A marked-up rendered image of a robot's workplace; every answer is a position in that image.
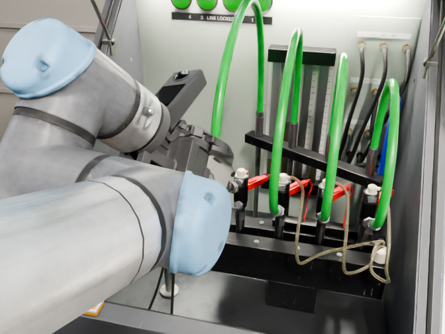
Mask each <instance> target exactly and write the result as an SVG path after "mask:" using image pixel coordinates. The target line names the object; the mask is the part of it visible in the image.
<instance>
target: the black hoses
mask: <svg viewBox="0 0 445 334"><path fill-rule="evenodd" d="M382 52H383V73H382V77H381V81H380V84H379V87H378V90H377V93H376V94H375V95H374V99H373V101H372V104H371V106H370V108H369V111H368V113H367V115H366V118H365V119H364V122H363V124H362V127H361V129H360V132H359V134H358V137H357V139H356V142H355V144H354V147H353V149H352V151H348V152H347V150H348V146H349V144H350V135H349V134H348V130H349V127H350V123H351V120H352V116H353V114H354V110H355V107H356V104H357V101H358V98H359V95H360V91H361V88H362V84H363V81H364V74H365V59H364V47H360V78H359V82H358V86H357V89H356V93H355V96H354V100H353V102H352V106H351V108H350V112H349V114H348V118H347V122H346V126H345V129H344V134H343V137H342V142H341V146H340V150H339V154H338V160H341V161H343V162H344V159H345V156H346V155H347V157H348V158H347V162H346V163H349V164H351V162H352V160H353V157H354V155H355V153H356V150H357V148H358V145H359V143H360V140H361V138H362V135H363V133H364V131H365V128H366V125H367V123H368V121H369V119H370V117H371V121H370V143H369V144H368V147H367V148H366V150H365V152H364V153H362V152H358V153H357V155H356V156H357V158H358V160H357V164H354V165H355V166H358V167H364V166H366V163H365V162H364V163H362V162H363V161H364V160H365V158H366V157H367V156H368V151H369V147H370V146H371V140H372V136H373V130H374V125H375V117H376V113H377V106H378V102H379V96H380V95H381V92H382V89H383V87H384V84H385V80H386V77H387V49H386V48H384V49H383V50H382ZM405 53H406V73H405V79H404V81H403V84H402V86H401V89H400V90H399V97H401V96H402V94H403V92H404V90H405V88H406V86H407V84H408V81H409V78H410V73H411V51H410V50H406V51H405ZM388 118H389V110H388V111H387V113H386V114H385V118H384V121H383V126H384V124H385V123H386V121H387V120H388ZM383 126H382V128H383ZM377 159H378V160H379V162H380V159H381V154H380V155H378V156H377Z"/></svg>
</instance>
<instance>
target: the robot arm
mask: <svg viewBox="0 0 445 334"><path fill-rule="evenodd" d="M1 61H2V63H3V65H2V67H1V69H0V75H1V79H2V81H3V83H4V84H5V85H6V87H8V88H9V89H10V90H12V91H13V93H14V94H15V95H16V96H17V97H19V98H18V101H17V103H16V105H15V111H14V113H13V116H12V117H11V120H10V121H9V124H8V126H7V129H6V131H5V133H4V135H3V138H2V139H1V142H0V334H52V333H53V332H55V331H57V330H59V329H60V328H62V327H63V326H65V325H66V324H68V323H69V322H71V321H73V320H74V319H76V318H77V317H79V316H81V315H82V314H84V313H85V312H87V311H89V310H90V309H91V308H93V307H95V306H96V305H98V304H100V303H101V302H103V301H104V300H106V299H107V298H109V297H111V296H112V295H113V294H116V293H117V292H118V291H120V290H122V289H123V288H125V287H126V286H128V285H129V284H131V283H133V282H134V281H136V280H137V279H139V278H141V277H142V276H144V275H146V274H147V273H149V272H151V271H152V270H154V269H155V268H157V267H164V268H168V269H169V270H170V272H172V273H174V274H175V273H177V272H180V273H183V274H188V275H191V276H201V275H204V274H205V273H207V272H208V271H210V269H212V267H213V266H214V265H215V263H216V262H217V260H218V259H219V256H220V255H221V252H222V251H223V248H224V245H225V243H226V239H227V236H228V231H229V228H230V220H231V212H232V208H231V200H230V195H229V192H228V190H227V189H226V186H227V184H228V181H229V178H230V177H234V176H235V174H236V162H235V159H234V154H233V152H232V149H231V147H229V145H227V143H225V142H224V141H222V140H220V139H218V138H217V137H216V136H215V135H212V134H211V133H210V132H209V131H206V130H205V129H203V128H201V127H199V126H197V125H187V123H186V121H185V120H180V119H181V118H182V117H183V115H184V114H185V112H186V111H187V110H188V109H189V107H190V106H191V104H192V103H193V102H194V101H195V99H196V98H197V96H198V95H199V94H200V93H201V91H202V90H203V88H204V87H205V86H206V85H207V81H206V79H205V76H204V73H203V71H202V70H201V69H197V70H186V71H180V72H175V73H173V74H172V76H171V77H170V78H169V79H168V80H167V81H166V83H165V84H164V85H163V86H162V87H161V88H160V89H159V90H158V91H157V92H156V94H155V95H154V94H152V93H151V92H150V91H148V90H147V89H146V88H145V87H144V86H143V85H141V84H140V83H139V82H137V81H136V80H135V79H134V78H133V77H132V76H130V75H129V74H128V73H127V72H125V71H124V70H123V69H122V68H121V67H120V66H118V65H117V64H116V63H114V62H113V61H112V60H111V59H110V58H108V57H107V56H106V55H105V54H104V53H102V52H101V51H100V50H99V49H98V48H96V45H95V44H94V43H93V42H92V41H90V40H89V39H86V38H85V37H83V36H82V35H80V33H78V32H77V31H75V30H74V29H73V28H71V27H68V26H67V25H65V24H64V23H63V22H61V21H59V20H57V19H52V18H46V17H45V18H44V19H37V20H35V21H33V22H31V23H29V24H27V25H26V26H24V27H23V28H22V29H21V30H20V31H19V32H18V33H17V34H16V35H14V37H13V38H12V39H11V41H10V42H9V44H8V45H7V47H6V49H5V51H4V53H3V56H2V59H1ZM96 139H97V140H99V141H101V142H103V143H104V144H106V145H108V146H110V147H111V148H113V149H115V150H117V151H119V152H120V153H119V156H113V155H110V154H105V153H102V152H97V151H94V150H93V147H94V145H95V142H96ZM210 174H211V175H212V176H213V178H214V180H210V179H209V175H210Z"/></svg>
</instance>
